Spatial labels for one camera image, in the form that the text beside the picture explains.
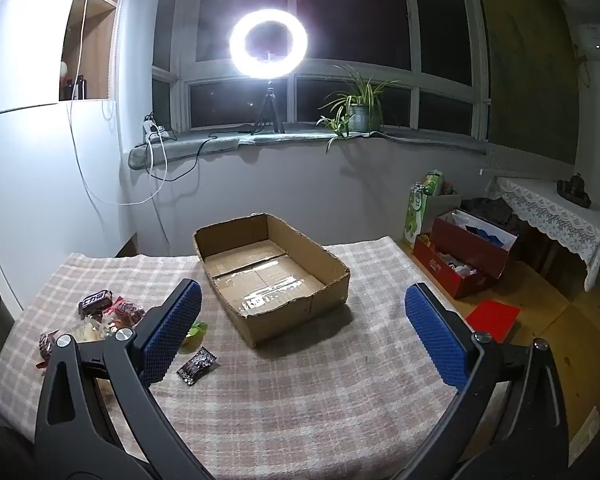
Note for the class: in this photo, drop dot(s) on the green paper gift bag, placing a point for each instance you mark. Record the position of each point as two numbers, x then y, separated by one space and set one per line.
420 195

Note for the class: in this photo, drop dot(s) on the Snickers bar Chinese label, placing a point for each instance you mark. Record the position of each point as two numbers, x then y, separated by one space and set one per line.
95 303

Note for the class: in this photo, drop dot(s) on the white power strip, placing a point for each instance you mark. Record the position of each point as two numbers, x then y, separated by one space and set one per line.
154 132

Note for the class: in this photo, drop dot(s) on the red shoe box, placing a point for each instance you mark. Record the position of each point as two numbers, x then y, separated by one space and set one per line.
464 253

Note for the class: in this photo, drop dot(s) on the potted spider plant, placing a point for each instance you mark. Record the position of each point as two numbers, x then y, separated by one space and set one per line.
355 111

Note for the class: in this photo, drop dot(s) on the plaid pink tablecloth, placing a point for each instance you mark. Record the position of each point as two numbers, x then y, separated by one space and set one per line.
350 395

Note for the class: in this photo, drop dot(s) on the red box lid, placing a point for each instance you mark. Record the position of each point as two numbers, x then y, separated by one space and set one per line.
494 318

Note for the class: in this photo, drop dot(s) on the rice cracker pack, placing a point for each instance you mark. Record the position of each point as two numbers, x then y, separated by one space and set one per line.
89 330

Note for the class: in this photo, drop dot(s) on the dark teapot ornament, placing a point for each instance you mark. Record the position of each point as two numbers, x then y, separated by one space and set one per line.
573 190

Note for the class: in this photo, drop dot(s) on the ring light on tripod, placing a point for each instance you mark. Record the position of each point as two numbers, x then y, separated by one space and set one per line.
266 45

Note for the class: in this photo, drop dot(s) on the grey windowsill cloth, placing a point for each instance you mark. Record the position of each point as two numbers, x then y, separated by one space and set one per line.
191 144

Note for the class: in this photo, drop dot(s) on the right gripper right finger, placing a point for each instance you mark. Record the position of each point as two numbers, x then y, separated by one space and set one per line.
508 417

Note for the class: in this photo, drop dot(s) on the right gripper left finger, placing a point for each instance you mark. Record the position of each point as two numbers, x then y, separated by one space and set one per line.
97 418

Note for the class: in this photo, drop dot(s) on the black patterned candy packet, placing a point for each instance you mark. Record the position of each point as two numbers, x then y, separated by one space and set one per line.
200 364

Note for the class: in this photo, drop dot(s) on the dark candy red ties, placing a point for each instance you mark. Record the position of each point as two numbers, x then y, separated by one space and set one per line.
46 345

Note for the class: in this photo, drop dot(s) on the wooden wall shelf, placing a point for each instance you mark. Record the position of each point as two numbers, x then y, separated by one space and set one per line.
86 53

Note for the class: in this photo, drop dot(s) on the cardboard box tray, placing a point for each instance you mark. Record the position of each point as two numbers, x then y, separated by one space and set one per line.
269 277

